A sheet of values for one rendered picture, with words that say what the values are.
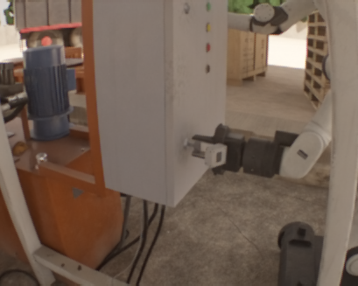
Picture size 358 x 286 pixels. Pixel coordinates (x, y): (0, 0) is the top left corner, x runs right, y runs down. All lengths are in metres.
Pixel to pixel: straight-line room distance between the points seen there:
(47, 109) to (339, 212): 1.22
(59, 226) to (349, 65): 1.10
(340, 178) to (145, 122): 0.45
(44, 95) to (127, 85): 0.73
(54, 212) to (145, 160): 0.55
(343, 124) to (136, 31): 0.47
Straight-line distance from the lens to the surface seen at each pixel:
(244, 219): 1.86
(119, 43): 0.72
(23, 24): 8.97
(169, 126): 0.69
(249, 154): 0.68
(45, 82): 1.39
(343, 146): 0.52
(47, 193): 1.16
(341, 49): 0.48
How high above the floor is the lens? 1.09
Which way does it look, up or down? 22 degrees down
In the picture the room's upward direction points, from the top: straight up
